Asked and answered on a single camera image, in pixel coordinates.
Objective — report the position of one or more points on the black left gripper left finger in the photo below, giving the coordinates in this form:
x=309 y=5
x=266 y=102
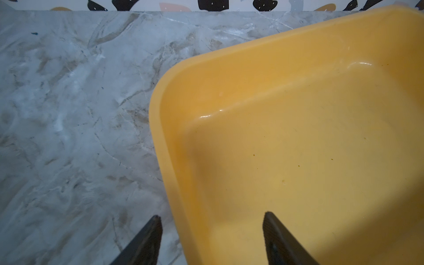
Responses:
x=144 y=247

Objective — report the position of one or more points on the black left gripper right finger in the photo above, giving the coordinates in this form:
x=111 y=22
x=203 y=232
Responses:
x=282 y=248

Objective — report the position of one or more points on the yellow plastic storage box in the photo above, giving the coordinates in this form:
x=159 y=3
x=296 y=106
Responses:
x=321 y=125

